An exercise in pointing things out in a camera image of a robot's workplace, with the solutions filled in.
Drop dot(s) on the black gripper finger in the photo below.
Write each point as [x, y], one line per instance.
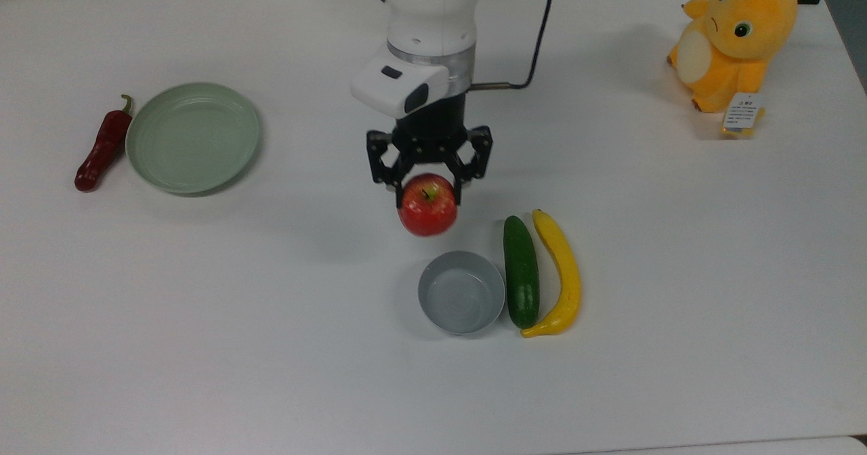
[477, 154]
[381, 160]

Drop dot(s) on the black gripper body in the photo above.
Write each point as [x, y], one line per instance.
[431, 133]

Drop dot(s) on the red apple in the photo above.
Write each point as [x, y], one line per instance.
[428, 208]

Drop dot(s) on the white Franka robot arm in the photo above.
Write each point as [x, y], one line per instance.
[430, 15]

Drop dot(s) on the green cucumber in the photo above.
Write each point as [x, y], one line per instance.
[521, 272]

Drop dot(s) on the grey round bowl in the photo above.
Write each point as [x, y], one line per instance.
[462, 296]

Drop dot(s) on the yellow banana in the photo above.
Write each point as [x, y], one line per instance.
[565, 272]

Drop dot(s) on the pale green plate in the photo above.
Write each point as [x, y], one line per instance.
[193, 137]

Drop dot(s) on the paper plush toy tag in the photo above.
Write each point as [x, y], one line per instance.
[742, 113]

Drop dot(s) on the red chili pepper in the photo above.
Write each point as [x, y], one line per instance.
[103, 147]

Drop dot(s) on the orange plush toy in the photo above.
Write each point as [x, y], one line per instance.
[735, 42]

